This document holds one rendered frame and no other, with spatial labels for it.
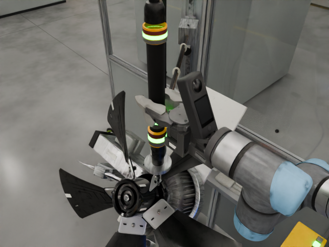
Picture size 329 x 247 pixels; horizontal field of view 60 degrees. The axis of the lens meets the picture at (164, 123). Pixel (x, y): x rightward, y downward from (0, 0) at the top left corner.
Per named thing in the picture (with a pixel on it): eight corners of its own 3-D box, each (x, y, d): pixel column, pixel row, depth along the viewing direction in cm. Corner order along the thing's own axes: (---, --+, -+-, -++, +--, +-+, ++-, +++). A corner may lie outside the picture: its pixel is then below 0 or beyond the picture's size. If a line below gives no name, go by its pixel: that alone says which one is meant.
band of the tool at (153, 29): (146, 35, 53) (145, 19, 51) (169, 36, 53) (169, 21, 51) (140, 45, 50) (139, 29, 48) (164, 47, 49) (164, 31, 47)
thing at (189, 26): (181, 35, 121) (181, 15, 115) (197, 36, 120) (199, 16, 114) (177, 46, 113) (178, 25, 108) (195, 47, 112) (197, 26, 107)
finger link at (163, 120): (140, 116, 57) (177, 135, 53) (140, 111, 56) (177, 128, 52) (154, 105, 59) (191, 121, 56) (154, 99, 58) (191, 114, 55)
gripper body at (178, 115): (160, 143, 60) (205, 176, 53) (160, 111, 54) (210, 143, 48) (185, 126, 64) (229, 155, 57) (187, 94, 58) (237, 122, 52)
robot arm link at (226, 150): (232, 157, 45) (260, 132, 49) (209, 142, 48) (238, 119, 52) (225, 185, 50) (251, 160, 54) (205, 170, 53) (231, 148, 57)
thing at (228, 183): (224, 170, 143) (224, 167, 142) (249, 187, 135) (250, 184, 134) (214, 179, 139) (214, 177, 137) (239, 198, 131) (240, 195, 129)
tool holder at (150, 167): (149, 147, 78) (147, 120, 71) (174, 151, 77) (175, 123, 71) (141, 173, 71) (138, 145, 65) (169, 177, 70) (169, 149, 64)
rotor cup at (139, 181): (137, 168, 103) (112, 168, 92) (171, 180, 95) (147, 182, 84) (129, 208, 102) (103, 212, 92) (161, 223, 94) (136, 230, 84)
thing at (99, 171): (97, 174, 117) (100, 165, 117) (107, 179, 114) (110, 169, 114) (92, 174, 115) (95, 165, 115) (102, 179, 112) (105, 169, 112)
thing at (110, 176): (138, 190, 105) (78, 163, 124) (140, 185, 105) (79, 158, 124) (135, 191, 103) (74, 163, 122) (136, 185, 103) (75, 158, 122)
